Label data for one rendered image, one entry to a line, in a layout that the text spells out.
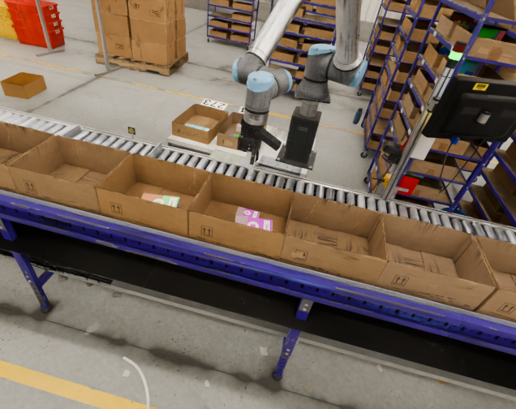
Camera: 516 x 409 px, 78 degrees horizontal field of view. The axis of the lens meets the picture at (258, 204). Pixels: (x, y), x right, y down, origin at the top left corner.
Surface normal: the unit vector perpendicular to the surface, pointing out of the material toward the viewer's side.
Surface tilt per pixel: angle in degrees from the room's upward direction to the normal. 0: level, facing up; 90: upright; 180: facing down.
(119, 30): 90
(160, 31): 91
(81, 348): 0
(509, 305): 90
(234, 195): 90
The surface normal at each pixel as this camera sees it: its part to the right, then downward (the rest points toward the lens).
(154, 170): -0.21, 0.60
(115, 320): 0.13, -0.76
